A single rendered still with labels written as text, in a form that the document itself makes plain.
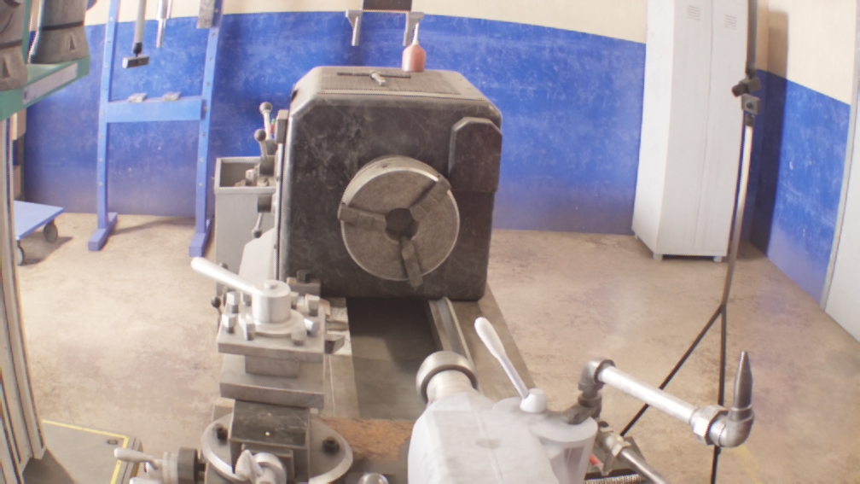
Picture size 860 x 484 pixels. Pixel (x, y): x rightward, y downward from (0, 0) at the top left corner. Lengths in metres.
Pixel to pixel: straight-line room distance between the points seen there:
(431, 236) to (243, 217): 2.31
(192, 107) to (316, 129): 2.90
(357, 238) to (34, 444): 1.19
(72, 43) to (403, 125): 0.92
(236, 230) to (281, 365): 2.93
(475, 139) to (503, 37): 3.43
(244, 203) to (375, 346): 2.01
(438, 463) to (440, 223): 1.09
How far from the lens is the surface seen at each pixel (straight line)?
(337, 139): 2.15
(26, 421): 2.41
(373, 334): 2.38
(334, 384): 1.84
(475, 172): 2.14
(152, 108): 5.05
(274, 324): 1.32
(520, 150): 5.67
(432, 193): 1.96
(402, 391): 2.08
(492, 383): 1.90
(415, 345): 2.34
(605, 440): 1.09
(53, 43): 2.07
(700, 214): 5.61
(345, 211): 1.96
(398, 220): 2.07
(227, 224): 4.24
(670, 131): 5.38
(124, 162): 5.70
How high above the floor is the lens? 1.68
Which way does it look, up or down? 18 degrees down
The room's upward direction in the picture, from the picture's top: 5 degrees clockwise
